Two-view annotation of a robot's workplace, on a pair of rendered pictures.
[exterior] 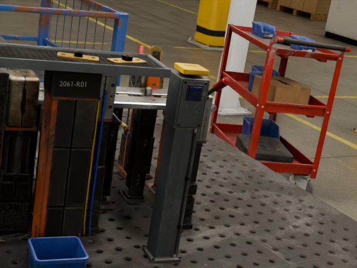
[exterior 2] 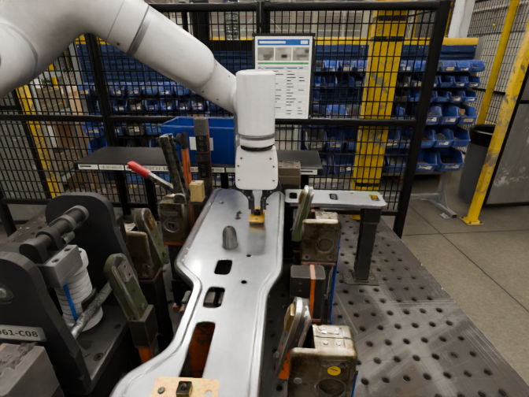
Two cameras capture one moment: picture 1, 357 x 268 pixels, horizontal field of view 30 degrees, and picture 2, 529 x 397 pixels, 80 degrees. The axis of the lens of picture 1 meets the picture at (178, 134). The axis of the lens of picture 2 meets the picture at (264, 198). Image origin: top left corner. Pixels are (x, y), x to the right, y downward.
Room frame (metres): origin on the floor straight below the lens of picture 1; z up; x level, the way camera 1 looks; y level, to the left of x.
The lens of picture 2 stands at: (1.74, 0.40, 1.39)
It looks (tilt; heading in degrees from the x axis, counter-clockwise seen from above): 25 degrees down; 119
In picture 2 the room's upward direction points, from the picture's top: straight up
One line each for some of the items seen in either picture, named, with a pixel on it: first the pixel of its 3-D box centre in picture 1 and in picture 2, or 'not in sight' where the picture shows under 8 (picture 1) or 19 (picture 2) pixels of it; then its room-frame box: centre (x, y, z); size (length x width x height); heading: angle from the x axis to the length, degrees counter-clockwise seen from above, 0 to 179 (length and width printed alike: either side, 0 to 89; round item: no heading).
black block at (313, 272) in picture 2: not in sight; (304, 324); (1.57, 0.90, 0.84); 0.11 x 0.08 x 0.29; 25
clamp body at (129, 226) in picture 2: not in sight; (145, 296); (1.23, 0.76, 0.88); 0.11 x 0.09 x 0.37; 25
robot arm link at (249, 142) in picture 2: not in sight; (255, 138); (1.38, 1.02, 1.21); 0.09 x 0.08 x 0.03; 25
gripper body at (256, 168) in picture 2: not in sight; (257, 164); (1.38, 1.02, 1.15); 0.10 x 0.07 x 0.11; 25
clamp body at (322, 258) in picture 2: not in sight; (316, 276); (1.55, 1.04, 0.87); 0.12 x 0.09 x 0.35; 25
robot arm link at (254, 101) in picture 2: not in sight; (255, 102); (1.38, 1.03, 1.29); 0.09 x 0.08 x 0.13; 144
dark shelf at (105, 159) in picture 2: not in sight; (202, 159); (0.97, 1.31, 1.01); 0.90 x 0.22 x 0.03; 25
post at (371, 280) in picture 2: not in sight; (365, 242); (1.62, 1.30, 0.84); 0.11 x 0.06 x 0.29; 25
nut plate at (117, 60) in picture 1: (127, 58); not in sight; (1.37, 0.13, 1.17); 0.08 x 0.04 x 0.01; 136
